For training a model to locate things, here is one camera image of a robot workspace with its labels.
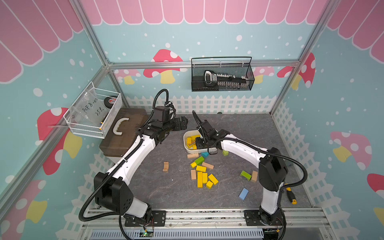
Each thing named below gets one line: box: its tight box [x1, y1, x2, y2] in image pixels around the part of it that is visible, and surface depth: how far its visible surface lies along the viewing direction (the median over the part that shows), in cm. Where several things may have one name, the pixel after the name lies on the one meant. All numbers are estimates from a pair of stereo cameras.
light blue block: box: [238, 187, 249, 201], surface depth 83 cm
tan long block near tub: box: [187, 153, 199, 159], surface depth 98 cm
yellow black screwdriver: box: [286, 187, 298, 205], surface depth 82 cm
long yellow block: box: [197, 171, 203, 188], surface depth 87 cm
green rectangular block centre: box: [195, 156, 205, 165], surface depth 95 cm
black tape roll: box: [104, 97, 117, 109], surface depth 82 cm
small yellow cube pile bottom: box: [206, 180, 214, 189], surface depth 85 cm
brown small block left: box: [162, 161, 170, 173], surface depth 94 cm
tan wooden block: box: [190, 169, 197, 180], surface depth 90 cm
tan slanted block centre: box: [201, 161, 215, 170], surface depth 94 cm
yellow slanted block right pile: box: [208, 173, 219, 186], surface depth 89 cm
